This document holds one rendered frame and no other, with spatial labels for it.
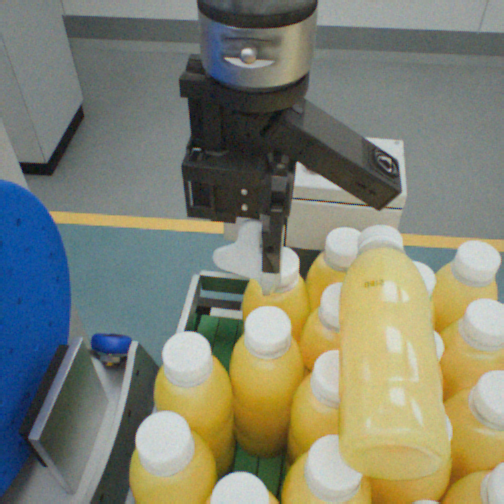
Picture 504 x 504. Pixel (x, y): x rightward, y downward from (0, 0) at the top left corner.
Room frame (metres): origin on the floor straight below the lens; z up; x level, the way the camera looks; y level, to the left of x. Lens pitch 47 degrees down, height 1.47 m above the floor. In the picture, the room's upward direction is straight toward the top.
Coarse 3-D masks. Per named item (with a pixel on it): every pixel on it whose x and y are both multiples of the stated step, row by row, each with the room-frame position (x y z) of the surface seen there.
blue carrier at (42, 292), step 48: (0, 192) 0.32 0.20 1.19; (0, 240) 0.30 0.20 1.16; (48, 240) 0.36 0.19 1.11; (0, 288) 0.28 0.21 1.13; (48, 288) 0.33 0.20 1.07; (0, 336) 0.25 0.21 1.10; (48, 336) 0.30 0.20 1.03; (0, 384) 0.23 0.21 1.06; (0, 432) 0.20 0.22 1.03; (0, 480) 0.18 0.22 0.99
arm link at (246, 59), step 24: (216, 24) 0.31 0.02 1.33; (288, 24) 0.37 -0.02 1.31; (312, 24) 0.32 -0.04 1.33; (216, 48) 0.31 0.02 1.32; (240, 48) 0.31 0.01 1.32; (264, 48) 0.31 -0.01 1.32; (288, 48) 0.31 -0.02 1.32; (312, 48) 0.33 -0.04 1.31; (216, 72) 0.31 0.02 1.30; (240, 72) 0.30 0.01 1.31; (264, 72) 0.30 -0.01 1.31; (288, 72) 0.31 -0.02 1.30
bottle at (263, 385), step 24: (240, 360) 0.25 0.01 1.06; (264, 360) 0.25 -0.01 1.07; (288, 360) 0.25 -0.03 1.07; (240, 384) 0.24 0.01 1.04; (264, 384) 0.23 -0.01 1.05; (288, 384) 0.24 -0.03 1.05; (240, 408) 0.24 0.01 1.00; (264, 408) 0.23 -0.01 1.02; (288, 408) 0.24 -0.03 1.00; (240, 432) 0.24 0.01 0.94; (264, 432) 0.23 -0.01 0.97; (264, 456) 0.23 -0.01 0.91
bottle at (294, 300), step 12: (300, 276) 0.35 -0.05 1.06; (252, 288) 0.33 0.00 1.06; (276, 288) 0.32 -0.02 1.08; (288, 288) 0.32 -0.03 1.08; (300, 288) 0.33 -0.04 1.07; (252, 300) 0.32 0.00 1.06; (264, 300) 0.32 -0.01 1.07; (276, 300) 0.31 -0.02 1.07; (288, 300) 0.32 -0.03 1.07; (300, 300) 0.32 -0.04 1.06; (288, 312) 0.31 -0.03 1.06; (300, 312) 0.31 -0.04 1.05; (300, 324) 0.31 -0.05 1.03
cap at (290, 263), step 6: (288, 252) 0.35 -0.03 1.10; (294, 252) 0.35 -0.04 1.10; (282, 258) 0.34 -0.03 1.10; (288, 258) 0.34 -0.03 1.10; (294, 258) 0.34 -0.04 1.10; (282, 264) 0.33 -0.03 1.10; (288, 264) 0.33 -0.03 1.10; (294, 264) 0.33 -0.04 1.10; (282, 270) 0.32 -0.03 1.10; (288, 270) 0.32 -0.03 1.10; (294, 270) 0.33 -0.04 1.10; (282, 276) 0.32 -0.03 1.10; (288, 276) 0.32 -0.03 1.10; (294, 276) 0.32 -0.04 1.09; (282, 282) 0.32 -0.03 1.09; (288, 282) 0.32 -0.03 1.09
